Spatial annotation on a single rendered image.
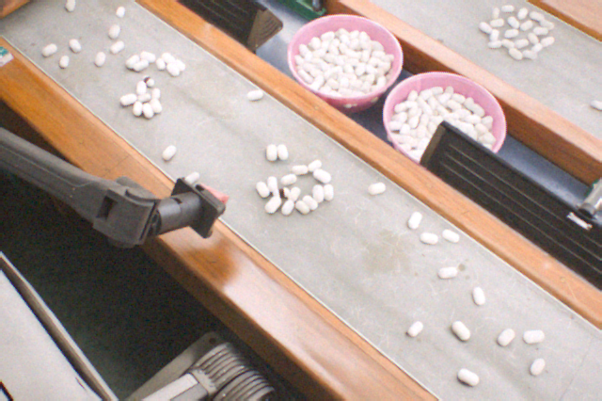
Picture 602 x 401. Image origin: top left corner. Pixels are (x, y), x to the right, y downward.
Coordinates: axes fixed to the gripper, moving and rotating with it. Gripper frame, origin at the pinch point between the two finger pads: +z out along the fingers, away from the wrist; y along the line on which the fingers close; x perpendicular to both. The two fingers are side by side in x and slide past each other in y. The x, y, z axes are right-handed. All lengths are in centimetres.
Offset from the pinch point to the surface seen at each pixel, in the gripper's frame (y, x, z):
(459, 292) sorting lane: -42.4, -4.3, 20.2
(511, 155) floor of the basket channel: -32, -24, 55
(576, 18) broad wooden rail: -23, -56, 81
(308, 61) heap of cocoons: 17.7, -19.7, 39.9
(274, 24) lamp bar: 7.1, -32.1, 2.5
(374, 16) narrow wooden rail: 14, -35, 54
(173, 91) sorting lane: 34.2, -2.5, 18.4
